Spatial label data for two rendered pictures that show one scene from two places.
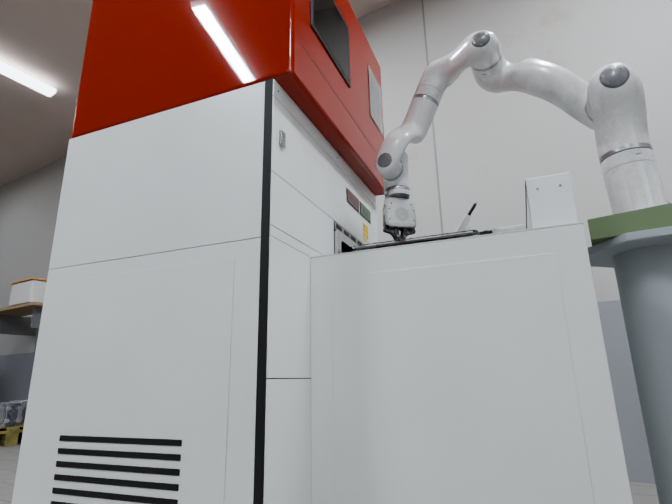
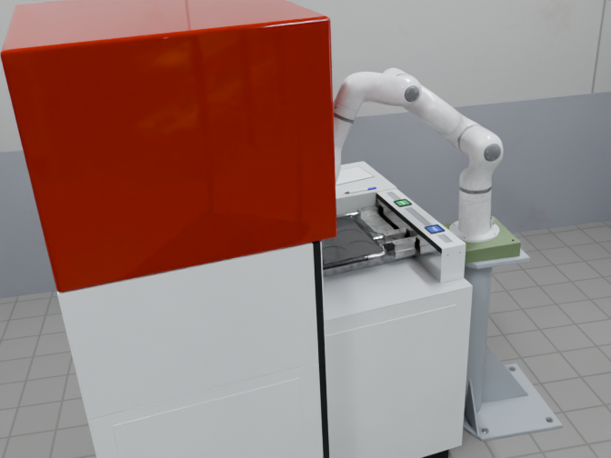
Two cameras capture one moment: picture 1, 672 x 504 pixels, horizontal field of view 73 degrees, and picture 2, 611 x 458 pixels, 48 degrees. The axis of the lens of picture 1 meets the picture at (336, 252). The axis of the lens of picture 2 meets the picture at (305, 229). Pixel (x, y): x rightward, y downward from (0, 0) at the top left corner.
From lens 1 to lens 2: 2.04 m
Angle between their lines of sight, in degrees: 57
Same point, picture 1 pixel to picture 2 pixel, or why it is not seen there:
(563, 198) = (459, 260)
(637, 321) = not seen: hidden behind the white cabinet
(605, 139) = (471, 181)
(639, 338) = not seen: hidden behind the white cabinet
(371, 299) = (351, 345)
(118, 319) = (196, 436)
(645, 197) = (483, 225)
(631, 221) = (480, 254)
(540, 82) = (440, 126)
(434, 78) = (357, 103)
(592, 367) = (461, 355)
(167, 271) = (239, 396)
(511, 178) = not seen: outside the picture
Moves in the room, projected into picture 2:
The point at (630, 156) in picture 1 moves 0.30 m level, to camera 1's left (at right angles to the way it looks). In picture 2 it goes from (482, 198) to (430, 224)
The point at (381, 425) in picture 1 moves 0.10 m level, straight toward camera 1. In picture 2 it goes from (355, 409) to (374, 423)
